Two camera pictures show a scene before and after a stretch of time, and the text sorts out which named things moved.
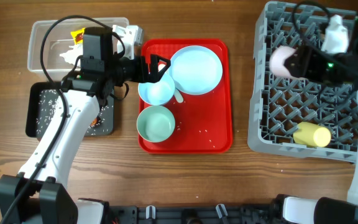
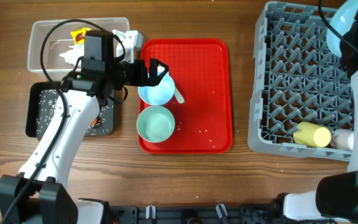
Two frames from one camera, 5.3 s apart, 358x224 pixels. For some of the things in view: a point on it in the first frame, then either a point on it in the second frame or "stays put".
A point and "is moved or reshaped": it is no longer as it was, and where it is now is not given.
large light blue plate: [196, 70] is moved or reshaped
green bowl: [155, 124] stays put
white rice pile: [48, 101] stays put
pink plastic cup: [278, 55] → [343, 139]
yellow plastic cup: [309, 134] stays put
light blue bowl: [157, 93] stays put
